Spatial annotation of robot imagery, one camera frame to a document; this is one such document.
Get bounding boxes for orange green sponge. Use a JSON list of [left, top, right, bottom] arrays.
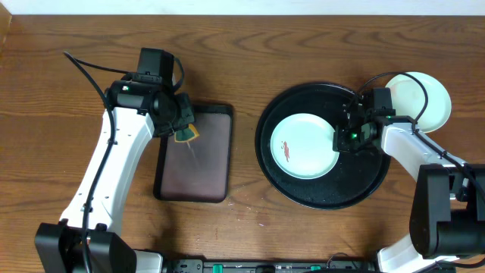
[[174, 124, 200, 143]]

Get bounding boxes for pale green plate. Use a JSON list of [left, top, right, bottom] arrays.
[[270, 113, 340, 180], [386, 71, 452, 133]]

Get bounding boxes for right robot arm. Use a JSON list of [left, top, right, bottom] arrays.
[[333, 88, 484, 272]]

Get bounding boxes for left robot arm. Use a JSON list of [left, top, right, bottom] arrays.
[[34, 80, 195, 272]]

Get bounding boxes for round black tray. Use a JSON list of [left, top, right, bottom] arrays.
[[255, 82, 391, 210]]

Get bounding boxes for black rectangular water tray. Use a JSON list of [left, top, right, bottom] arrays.
[[153, 104, 233, 203]]

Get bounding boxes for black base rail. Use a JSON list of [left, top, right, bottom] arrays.
[[161, 253, 380, 273]]

